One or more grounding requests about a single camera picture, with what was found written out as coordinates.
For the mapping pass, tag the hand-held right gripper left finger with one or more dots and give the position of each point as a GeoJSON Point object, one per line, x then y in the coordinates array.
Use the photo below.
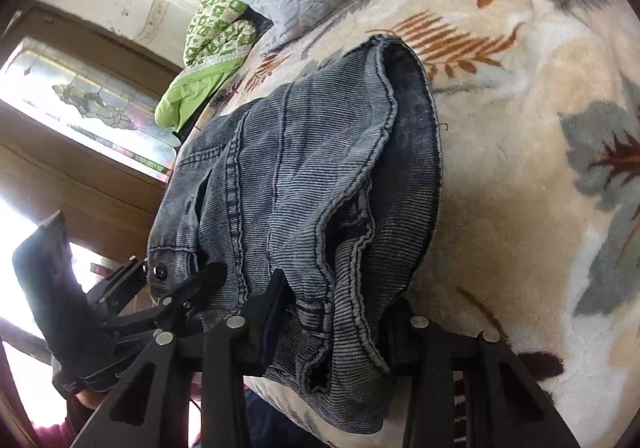
{"type": "Point", "coordinates": [260, 328]}

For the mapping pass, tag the patterned glass window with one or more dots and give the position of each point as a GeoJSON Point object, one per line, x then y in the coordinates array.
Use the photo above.
{"type": "Point", "coordinates": [85, 98]}

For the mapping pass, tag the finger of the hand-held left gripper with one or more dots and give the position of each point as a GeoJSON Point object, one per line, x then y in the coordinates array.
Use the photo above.
{"type": "Point", "coordinates": [192, 290]}
{"type": "Point", "coordinates": [120, 280]}

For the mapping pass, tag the person's left forearm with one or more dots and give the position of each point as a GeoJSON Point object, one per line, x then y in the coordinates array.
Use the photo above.
{"type": "Point", "coordinates": [60, 423]}

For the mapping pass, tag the green patterned cloth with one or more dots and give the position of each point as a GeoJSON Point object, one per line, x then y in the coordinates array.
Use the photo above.
{"type": "Point", "coordinates": [215, 23]}

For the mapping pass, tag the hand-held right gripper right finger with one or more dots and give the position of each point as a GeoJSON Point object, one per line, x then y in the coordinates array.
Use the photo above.
{"type": "Point", "coordinates": [400, 328]}

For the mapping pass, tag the wooden window frame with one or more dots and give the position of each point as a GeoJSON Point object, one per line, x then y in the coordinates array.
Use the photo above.
{"type": "Point", "coordinates": [65, 183]}

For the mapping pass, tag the grey-blue denim pants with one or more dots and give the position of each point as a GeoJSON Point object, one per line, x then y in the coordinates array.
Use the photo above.
{"type": "Point", "coordinates": [300, 153]}

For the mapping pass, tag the bright glass window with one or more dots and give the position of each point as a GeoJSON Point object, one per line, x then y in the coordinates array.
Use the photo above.
{"type": "Point", "coordinates": [20, 228]}

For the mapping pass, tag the cream leaf-print blanket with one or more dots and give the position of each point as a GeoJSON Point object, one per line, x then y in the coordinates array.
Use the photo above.
{"type": "Point", "coordinates": [500, 153]}

